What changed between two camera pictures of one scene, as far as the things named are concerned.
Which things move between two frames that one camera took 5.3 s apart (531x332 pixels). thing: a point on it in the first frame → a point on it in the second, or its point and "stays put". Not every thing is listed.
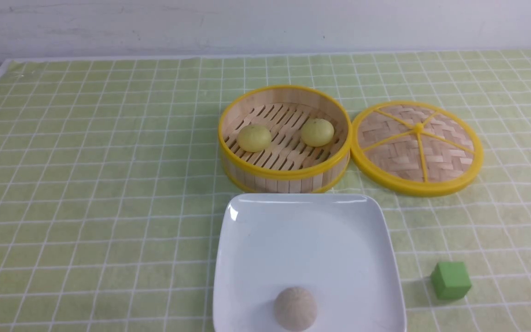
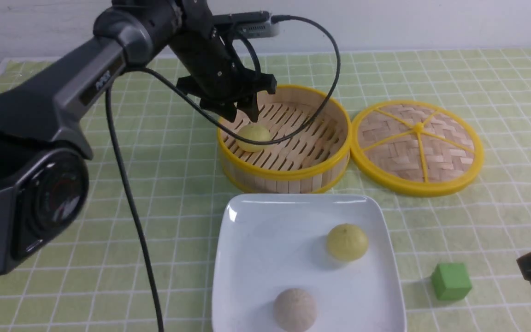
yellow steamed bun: (254, 138) stays put
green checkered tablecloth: (96, 182) stays put
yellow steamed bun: (317, 132) → (347, 242)
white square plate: (336, 247) stays put
